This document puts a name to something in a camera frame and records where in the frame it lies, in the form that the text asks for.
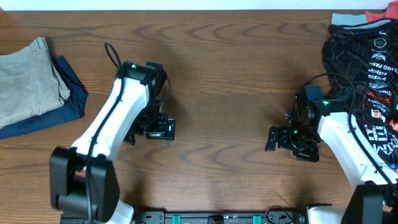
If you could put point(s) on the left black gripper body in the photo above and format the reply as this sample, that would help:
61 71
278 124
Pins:
156 126

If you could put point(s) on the red cloth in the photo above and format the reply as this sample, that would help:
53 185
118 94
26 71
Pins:
389 13

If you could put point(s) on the khaki cargo shorts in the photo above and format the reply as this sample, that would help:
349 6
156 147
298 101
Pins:
30 84

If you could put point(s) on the light blue cloth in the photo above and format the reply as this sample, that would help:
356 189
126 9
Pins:
348 19

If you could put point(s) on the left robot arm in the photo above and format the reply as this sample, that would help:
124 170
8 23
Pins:
83 182

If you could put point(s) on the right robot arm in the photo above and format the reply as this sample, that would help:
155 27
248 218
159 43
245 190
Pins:
314 119

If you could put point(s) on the black printed cycling jersey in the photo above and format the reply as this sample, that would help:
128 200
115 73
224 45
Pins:
365 56

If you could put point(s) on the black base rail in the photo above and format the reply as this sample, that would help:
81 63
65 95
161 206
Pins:
217 217

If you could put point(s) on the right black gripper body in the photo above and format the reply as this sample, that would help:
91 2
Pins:
300 140

